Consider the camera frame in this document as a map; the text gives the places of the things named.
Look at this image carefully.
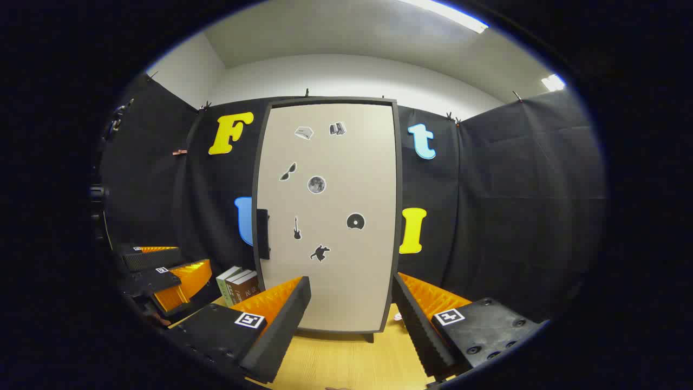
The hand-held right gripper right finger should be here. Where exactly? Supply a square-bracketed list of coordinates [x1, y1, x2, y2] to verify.
[391, 272, 547, 382]

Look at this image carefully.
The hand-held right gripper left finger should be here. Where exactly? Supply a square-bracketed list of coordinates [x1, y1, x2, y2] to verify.
[162, 275, 312, 385]

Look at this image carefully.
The black cabinet door handle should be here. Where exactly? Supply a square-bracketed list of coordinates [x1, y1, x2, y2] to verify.
[256, 209, 271, 259]

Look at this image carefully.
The brown book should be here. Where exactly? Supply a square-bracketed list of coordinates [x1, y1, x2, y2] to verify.
[225, 270, 251, 307]
[236, 272, 261, 301]

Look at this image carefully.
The black backdrop cloth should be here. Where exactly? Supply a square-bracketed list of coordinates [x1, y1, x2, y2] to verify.
[100, 73, 607, 326]

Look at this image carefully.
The long ceiling light panel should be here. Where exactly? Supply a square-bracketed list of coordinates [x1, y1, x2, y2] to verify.
[398, 0, 489, 34]

